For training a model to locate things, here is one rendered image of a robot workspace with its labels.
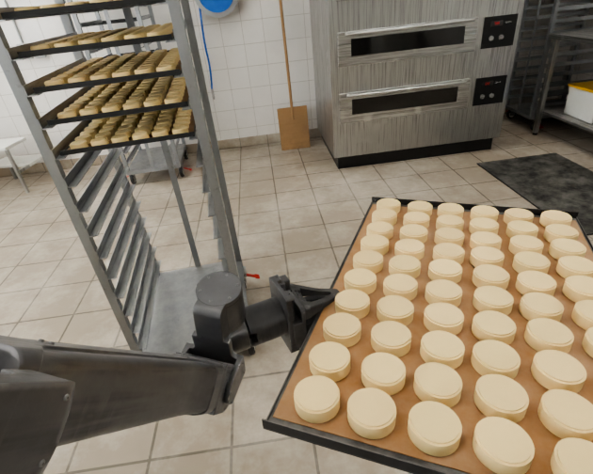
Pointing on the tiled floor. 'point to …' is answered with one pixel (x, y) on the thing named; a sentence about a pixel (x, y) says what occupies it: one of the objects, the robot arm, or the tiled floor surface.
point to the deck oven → (411, 76)
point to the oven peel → (292, 126)
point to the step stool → (8, 160)
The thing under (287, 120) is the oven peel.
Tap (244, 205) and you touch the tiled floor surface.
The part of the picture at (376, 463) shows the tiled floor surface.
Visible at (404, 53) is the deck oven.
